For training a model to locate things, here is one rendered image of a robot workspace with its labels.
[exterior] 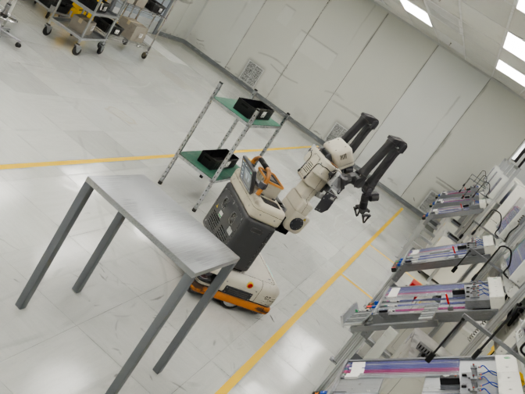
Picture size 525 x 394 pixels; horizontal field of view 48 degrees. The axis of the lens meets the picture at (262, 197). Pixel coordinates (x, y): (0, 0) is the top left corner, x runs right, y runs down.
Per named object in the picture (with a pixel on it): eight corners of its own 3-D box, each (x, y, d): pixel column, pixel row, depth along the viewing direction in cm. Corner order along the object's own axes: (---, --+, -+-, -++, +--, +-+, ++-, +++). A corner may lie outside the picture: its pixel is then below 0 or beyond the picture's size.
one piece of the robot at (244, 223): (206, 277, 397) (273, 178, 374) (191, 233, 442) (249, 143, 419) (246, 291, 414) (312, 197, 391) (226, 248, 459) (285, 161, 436)
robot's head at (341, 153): (333, 155, 399) (353, 147, 401) (321, 141, 417) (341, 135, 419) (336, 172, 407) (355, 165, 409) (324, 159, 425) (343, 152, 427)
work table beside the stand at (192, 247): (76, 287, 334) (144, 173, 312) (161, 372, 314) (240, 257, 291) (14, 304, 292) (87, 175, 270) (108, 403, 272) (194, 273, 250)
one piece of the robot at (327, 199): (310, 208, 412) (327, 184, 406) (297, 189, 434) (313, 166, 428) (326, 216, 420) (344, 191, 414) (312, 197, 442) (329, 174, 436)
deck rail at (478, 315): (373, 324, 354) (372, 315, 353) (373, 324, 355) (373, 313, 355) (499, 320, 329) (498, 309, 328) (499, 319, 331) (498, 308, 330)
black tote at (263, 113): (247, 118, 517) (254, 108, 514) (232, 107, 521) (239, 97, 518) (268, 119, 571) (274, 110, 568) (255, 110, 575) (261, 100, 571)
